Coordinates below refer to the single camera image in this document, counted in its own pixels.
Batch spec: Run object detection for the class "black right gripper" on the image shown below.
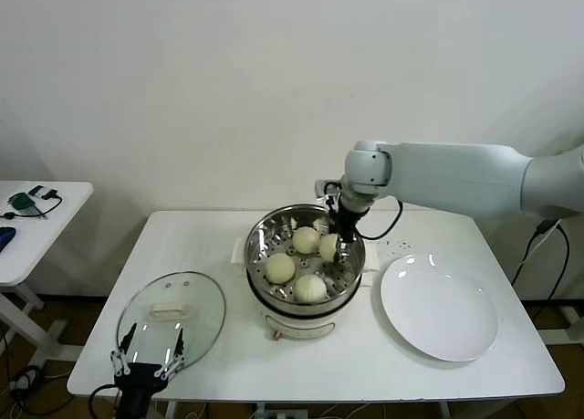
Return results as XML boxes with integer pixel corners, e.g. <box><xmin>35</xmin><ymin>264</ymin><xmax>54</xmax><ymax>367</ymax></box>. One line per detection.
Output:
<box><xmin>328</xmin><ymin>198</ymin><xmax>370</xmax><ymax>264</ymax></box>

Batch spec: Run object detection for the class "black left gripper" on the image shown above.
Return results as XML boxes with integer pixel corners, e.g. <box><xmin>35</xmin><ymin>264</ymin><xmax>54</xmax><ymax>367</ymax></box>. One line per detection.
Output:
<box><xmin>109</xmin><ymin>322</ymin><xmax>186</xmax><ymax>419</ymax></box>

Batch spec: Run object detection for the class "white steamed baozi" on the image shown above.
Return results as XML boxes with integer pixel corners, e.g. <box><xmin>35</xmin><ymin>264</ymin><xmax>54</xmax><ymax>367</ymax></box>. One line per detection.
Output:
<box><xmin>318</xmin><ymin>234</ymin><xmax>341</xmax><ymax>261</ymax></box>
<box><xmin>294</xmin><ymin>274</ymin><xmax>329</xmax><ymax>305</ymax></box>
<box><xmin>291</xmin><ymin>225</ymin><xmax>321</xmax><ymax>255</ymax></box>
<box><xmin>264</xmin><ymin>253</ymin><xmax>297</xmax><ymax>286</ymax></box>

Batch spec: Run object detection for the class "round glass pot lid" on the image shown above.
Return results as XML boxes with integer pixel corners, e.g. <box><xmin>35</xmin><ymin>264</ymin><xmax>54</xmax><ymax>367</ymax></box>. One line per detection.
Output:
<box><xmin>117</xmin><ymin>271</ymin><xmax>228</xmax><ymax>375</ymax></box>

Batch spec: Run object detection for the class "perforated steel steamer basket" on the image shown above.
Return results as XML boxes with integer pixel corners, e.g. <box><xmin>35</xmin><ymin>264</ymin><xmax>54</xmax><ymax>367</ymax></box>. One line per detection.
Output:
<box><xmin>245</xmin><ymin>203</ymin><xmax>367</xmax><ymax>309</ymax></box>

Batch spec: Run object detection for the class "white electric cooker pot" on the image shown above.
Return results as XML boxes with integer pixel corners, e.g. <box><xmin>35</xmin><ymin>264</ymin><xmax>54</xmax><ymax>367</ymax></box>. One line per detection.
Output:
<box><xmin>231</xmin><ymin>236</ymin><xmax>380</xmax><ymax>342</ymax></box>

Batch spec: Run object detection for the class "white round plate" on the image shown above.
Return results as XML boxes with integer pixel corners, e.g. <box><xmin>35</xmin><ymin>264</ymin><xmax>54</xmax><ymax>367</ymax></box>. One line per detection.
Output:
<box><xmin>380</xmin><ymin>253</ymin><xmax>500</xmax><ymax>362</ymax></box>

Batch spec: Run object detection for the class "white side table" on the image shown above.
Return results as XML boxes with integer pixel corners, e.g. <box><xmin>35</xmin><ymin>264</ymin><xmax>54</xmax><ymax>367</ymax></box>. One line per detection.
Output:
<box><xmin>0</xmin><ymin>180</ymin><xmax>96</xmax><ymax>363</ymax></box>

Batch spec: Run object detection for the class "floor power strip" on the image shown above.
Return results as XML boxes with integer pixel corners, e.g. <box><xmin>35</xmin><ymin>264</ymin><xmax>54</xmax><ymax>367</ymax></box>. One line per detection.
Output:
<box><xmin>255</xmin><ymin>405</ymin><xmax>311</xmax><ymax>419</ymax></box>

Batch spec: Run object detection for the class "blue object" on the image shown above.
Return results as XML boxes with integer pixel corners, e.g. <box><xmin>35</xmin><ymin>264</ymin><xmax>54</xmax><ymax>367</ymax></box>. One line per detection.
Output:
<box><xmin>0</xmin><ymin>225</ymin><xmax>18</xmax><ymax>255</ymax></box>

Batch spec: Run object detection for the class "green hex key set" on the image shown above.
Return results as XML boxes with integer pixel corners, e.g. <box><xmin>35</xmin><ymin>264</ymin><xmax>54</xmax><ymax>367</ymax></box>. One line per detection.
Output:
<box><xmin>7</xmin><ymin>191</ymin><xmax>50</xmax><ymax>222</ymax></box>

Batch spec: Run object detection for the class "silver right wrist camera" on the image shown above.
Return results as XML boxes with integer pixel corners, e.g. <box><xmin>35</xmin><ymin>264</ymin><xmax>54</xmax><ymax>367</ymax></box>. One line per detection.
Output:
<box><xmin>314</xmin><ymin>178</ymin><xmax>343</xmax><ymax>205</ymax></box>

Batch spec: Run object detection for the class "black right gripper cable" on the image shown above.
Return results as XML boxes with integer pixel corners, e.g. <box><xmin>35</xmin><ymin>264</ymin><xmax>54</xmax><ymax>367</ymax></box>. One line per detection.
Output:
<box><xmin>353</xmin><ymin>198</ymin><xmax>404</xmax><ymax>242</ymax></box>

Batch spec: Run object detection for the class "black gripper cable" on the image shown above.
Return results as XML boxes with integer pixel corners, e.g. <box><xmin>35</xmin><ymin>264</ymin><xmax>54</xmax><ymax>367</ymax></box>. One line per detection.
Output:
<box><xmin>89</xmin><ymin>382</ymin><xmax>122</xmax><ymax>419</ymax></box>
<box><xmin>353</xmin><ymin>198</ymin><xmax>404</xmax><ymax>242</ymax></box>

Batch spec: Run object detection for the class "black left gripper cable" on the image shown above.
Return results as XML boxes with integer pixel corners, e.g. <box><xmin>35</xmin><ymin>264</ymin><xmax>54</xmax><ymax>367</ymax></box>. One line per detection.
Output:
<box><xmin>89</xmin><ymin>382</ymin><xmax>122</xmax><ymax>419</ymax></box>

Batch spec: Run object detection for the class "black floor cable bundle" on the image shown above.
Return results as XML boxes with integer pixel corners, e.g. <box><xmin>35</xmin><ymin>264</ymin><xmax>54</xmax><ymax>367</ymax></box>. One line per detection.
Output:
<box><xmin>8</xmin><ymin>363</ymin><xmax>47</xmax><ymax>404</ymax></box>

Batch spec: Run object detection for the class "black connector cable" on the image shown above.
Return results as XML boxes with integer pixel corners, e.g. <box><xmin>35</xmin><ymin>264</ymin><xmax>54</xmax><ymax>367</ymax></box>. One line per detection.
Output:
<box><xmin>0</xmin><ymin>188</ymin><xmax>64</xmax><ymax>220</ymax></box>

